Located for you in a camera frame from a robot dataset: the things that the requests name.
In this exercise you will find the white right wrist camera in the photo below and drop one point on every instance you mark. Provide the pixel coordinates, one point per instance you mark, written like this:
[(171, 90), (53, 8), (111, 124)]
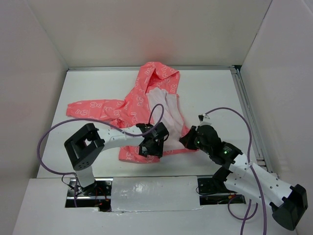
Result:
[(204, 120)]

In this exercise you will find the aluminium rail right edge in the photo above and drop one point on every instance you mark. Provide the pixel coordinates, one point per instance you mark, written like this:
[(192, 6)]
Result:
[(246, 105)]

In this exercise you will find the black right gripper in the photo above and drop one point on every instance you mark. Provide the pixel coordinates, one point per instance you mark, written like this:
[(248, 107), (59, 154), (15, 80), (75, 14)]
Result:
[(187, 140)]

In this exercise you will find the aluminium rail edge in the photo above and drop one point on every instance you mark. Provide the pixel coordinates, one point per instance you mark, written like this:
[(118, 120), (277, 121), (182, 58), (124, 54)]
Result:
[(246, 105), (134, 68)]

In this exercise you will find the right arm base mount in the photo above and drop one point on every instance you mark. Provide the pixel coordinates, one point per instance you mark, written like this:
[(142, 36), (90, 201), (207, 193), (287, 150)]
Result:
[(212, 191)]

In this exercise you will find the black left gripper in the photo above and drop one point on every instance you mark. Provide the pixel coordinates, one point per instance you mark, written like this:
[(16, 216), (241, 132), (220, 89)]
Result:
[(157, 151)]

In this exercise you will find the pink hooded kids jacket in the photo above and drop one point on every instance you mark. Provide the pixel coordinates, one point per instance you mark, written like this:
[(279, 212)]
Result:
[(154, 96)]

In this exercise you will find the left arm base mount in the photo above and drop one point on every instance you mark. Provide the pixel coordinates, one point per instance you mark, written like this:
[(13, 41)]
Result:
[(96, 196)]

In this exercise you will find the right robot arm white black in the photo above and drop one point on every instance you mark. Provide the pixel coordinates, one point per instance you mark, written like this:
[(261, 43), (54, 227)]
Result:
[(288, 203)]

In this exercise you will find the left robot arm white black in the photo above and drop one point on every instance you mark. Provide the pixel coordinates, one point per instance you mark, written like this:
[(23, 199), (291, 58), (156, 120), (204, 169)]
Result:
[(84, 146)]

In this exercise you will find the aluminium rail back edge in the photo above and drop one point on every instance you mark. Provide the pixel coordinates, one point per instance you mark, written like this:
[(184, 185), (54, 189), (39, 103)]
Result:
[(134, 68)]

